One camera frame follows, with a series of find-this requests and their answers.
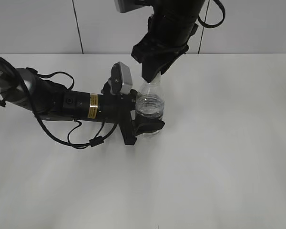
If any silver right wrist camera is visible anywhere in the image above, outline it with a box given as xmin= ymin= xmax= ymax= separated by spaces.
xmin=114 ymin=0 xmax=155 ymax=13

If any clear Cestbon water bottle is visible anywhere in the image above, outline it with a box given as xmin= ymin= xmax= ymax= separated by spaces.
xmin=134 ymin=73 xmax=165 ymax=139

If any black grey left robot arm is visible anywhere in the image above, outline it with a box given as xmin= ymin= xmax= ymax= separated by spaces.
xmin=0 ymin=57 xmax=164 ymax=146

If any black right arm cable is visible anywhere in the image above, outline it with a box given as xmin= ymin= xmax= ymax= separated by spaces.
xmin=197 ymin=0 xmax=226 ymax=28

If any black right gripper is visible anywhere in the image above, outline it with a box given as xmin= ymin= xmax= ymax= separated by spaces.
xmin=132 ymin=0 xmax=199 ymax=83

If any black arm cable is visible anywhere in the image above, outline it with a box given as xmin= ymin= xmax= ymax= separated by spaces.
xmin=0 ymin=49 xmax=117 ymax=150
xmin=197 ymin=0 xmax=226 ymax=28

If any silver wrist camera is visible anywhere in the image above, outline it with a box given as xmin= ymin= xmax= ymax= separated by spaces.
xmin=108 ymin=62 xmax=133 ymax=95
xmin=114 ymin=0 xmax=155 ymax=13

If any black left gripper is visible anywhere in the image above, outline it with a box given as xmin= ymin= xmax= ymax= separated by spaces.
xmin=97 ymin=88 xmax=165 ymax=146

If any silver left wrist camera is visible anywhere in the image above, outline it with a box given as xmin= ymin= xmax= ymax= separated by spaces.
xmin=108 ymin=62 xmax=133 ymax=95

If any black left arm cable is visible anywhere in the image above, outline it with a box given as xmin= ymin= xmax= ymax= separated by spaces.
xmin=0 ymin=49 xmax=117 ymax=150

